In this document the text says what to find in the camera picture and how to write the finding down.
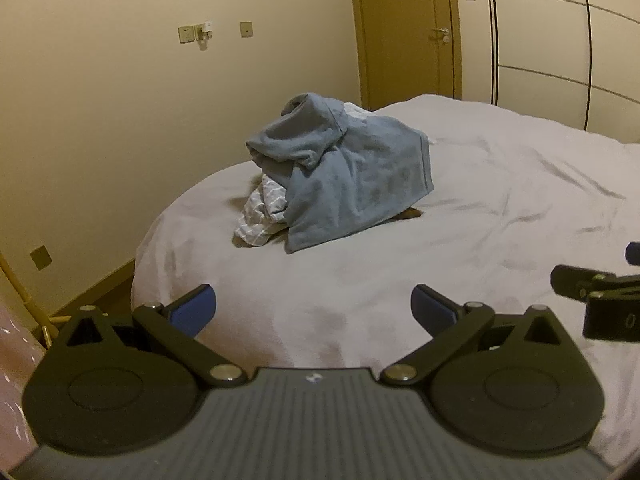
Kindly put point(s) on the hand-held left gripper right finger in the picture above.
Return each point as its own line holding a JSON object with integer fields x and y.
{"x": 432, "y": 308}

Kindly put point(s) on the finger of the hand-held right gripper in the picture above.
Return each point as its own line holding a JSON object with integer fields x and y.
{"x": 634, "y": 252}
{"x": 610, "y": 310}

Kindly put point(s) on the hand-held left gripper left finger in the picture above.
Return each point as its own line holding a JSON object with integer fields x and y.
{"x": 192, "y": 310}

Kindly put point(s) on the blue t-shirt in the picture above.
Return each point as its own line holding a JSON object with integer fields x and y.
{"x": 350, "y": 175}

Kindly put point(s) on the brown garment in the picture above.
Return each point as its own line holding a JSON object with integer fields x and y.
{"x": 409, "y": 214}

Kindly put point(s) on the white bed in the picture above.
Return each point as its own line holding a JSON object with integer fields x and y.
{"x": 475, "y": 220}

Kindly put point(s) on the white patterned garment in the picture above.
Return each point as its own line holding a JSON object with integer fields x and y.
{"x": 265, "y": 210}

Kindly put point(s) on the yellow metal rack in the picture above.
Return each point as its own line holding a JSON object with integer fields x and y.
{"x": 30, "y": 305}

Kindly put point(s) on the pink glossy cover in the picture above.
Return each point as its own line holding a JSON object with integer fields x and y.
{"x": 15, "y": 385}

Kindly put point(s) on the beige wardrobe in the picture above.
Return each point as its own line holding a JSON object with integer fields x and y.
{"x": 540, "y": 35}

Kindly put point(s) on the brown wooden door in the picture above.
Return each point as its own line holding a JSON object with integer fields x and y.
{"x": 400, "y": 35}

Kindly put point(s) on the wall socket plate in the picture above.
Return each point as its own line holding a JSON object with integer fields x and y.
{"x": 41, "y": 257}

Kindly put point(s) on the white wall plug adapter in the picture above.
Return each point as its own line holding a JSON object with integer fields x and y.
{"x": 205, "y": 32}

